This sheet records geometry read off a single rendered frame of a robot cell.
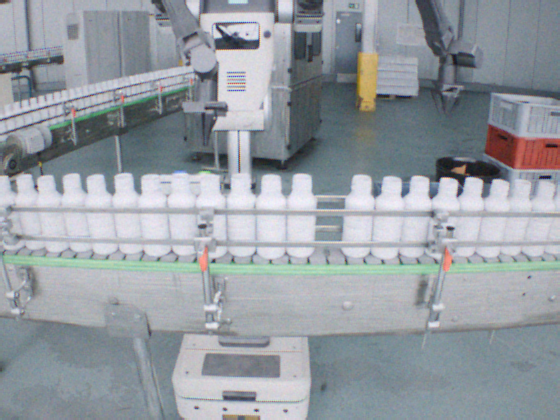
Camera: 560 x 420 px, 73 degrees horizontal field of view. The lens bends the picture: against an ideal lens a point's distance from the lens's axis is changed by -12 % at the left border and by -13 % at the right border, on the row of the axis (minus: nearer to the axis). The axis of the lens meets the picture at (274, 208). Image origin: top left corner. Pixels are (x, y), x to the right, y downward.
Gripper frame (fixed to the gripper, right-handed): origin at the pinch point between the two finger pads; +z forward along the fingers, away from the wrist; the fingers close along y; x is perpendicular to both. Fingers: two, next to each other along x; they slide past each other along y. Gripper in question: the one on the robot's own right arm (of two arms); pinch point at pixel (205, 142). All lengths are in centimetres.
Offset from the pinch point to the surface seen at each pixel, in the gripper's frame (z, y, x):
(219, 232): 19.4, 5.9, -16.6
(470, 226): 18, 57, -17
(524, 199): 12, 69, -18
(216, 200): 13.0, 5.6, -18.5
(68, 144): -13, -102, 128
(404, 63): -277, 299, 849
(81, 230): 19.7, -24.0, -15.9
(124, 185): 10.2, -13.1, -18.5
